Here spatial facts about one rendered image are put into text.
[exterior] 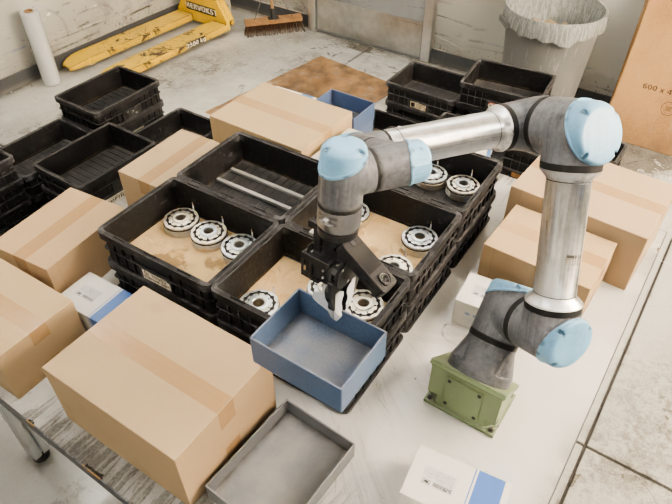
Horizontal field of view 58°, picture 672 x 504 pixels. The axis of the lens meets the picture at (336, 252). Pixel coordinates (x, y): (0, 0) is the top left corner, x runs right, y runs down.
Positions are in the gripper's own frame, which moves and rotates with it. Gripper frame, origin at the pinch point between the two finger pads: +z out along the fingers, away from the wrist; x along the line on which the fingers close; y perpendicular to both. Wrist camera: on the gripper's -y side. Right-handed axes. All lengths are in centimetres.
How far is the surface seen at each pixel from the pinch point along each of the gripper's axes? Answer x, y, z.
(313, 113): -88, 74, 13
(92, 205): -13, 99, 24
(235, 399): 13.1, 16.2, 24.5
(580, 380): -52, -40, 37
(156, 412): 25.6, 26.4, 24.3
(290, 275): -27, 34, 26
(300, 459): 6.6, 3.4, 42.2
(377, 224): -59, 27, 23
